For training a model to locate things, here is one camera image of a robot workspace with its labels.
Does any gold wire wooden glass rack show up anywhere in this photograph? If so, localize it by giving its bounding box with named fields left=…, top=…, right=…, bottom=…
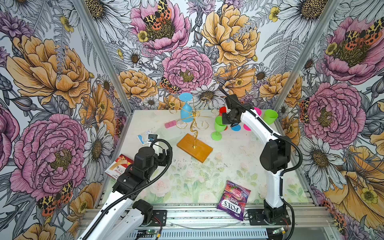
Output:
left=169, top=98, right=219, bottom=163

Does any black left corrugated cable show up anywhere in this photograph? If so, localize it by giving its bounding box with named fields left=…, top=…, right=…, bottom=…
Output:
left=80, top=138, right=174, bottom=240

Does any purple Fox's candy bag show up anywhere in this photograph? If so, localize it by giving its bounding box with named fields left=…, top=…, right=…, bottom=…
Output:
left=217, top=180, right=251, bottom=221

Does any blue front wine glass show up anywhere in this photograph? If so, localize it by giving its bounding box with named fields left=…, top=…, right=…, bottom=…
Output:
left=231, top=125, right=242, bottom=132

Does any pink wine glass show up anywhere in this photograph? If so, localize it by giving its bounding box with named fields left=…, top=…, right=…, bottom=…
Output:
left=244, top=107, right=262, bottom=131

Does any white blue sachet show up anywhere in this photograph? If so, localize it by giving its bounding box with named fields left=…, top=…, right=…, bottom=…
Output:
left=137, top=131, right=153, bottom=145

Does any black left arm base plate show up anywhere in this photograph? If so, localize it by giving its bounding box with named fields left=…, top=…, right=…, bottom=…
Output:
left=141, top=210, right=168, bottom=227

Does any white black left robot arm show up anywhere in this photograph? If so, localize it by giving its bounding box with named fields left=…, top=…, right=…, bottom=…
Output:
left=78, top=139, right=173, bottom=240

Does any blue wine glass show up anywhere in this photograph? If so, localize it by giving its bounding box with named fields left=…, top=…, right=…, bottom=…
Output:
left=179, top=93, right=193, bottom=123
left=231, top=125, right=242, bottom=132

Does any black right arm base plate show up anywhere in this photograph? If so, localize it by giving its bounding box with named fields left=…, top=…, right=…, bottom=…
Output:
left=247, top=209, right=291, bottom=226

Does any aluminium front frame rail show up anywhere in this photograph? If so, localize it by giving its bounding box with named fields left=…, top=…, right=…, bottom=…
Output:
left=125, top=204, right=342, bottom=240

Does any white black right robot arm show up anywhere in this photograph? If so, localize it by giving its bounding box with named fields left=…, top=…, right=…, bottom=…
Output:
left=222, top=95, right=303, bottom=227

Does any blue rear wine glass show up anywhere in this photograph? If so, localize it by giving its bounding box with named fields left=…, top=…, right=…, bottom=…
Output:
left=179, top=93, right=193, bottom=123

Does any red white small box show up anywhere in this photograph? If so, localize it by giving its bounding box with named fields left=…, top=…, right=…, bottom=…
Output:
left=105, top=154, right=134, bottom=180

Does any green wine glass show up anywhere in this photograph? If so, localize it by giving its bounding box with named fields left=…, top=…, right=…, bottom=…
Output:
left=211, top=116, right=227, bottom=141
left=263, top=110, right=279, bottom=125

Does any red wine glass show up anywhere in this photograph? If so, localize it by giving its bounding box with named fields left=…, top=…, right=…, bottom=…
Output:
left=219, top=107, right=227, bottom=116

